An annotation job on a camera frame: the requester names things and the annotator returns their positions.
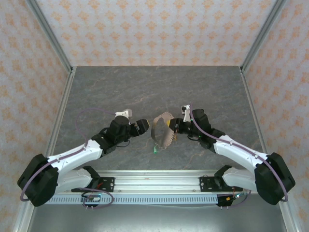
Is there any grey slotted cable duct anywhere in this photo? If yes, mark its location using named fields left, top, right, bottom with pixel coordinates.
left=45, top=194, right=220, bottom=205

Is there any small green circuit board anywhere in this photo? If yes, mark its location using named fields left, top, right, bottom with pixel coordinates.
left=225, top=192, right=249, bottom=203
left=81, top=194, right=101, bottom=203

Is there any wide aluminium base rail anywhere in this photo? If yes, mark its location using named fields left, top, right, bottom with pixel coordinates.
left=53, top=169, right=290, bottom=194

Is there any aluminium table side rail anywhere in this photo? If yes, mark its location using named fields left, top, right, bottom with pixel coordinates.
left=239, top=67, right=272, bottom=160
left=43, top=67, right=77, bottom=160

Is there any grey metal shelf panel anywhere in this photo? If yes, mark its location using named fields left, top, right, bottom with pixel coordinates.
left=26, top=204, right=289, bottom=232

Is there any aluminium frame post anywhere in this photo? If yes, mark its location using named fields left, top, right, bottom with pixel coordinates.
left=25, top=0, right=74, bottom=74
left=239, top=0, right=288, bottom=74

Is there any aluminium frame leg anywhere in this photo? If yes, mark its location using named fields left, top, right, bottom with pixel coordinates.
left=277, top=204, right=302, bottom=232
left=12, top=204, right=36, bottom=232

